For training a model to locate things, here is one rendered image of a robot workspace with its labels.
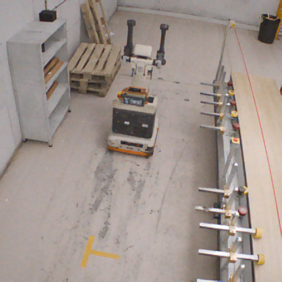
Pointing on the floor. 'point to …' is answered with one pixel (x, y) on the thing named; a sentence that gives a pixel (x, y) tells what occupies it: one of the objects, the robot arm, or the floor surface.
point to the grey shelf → (45, 111)
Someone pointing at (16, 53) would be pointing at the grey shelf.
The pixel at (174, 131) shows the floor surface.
